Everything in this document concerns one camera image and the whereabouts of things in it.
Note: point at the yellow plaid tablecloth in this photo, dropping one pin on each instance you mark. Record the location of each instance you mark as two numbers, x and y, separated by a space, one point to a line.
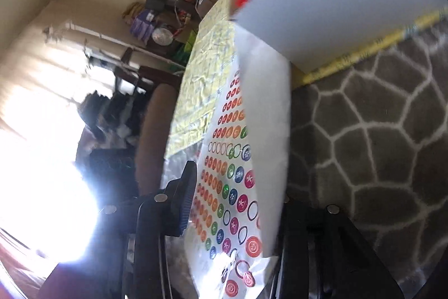
212 56

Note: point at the white sticker paper sheet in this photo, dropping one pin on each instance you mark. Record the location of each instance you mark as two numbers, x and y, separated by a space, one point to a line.
228 248

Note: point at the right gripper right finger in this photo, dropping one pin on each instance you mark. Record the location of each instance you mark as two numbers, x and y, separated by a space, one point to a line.
323 255

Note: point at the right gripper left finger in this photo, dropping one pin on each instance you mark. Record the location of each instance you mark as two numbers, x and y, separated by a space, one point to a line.
161 215

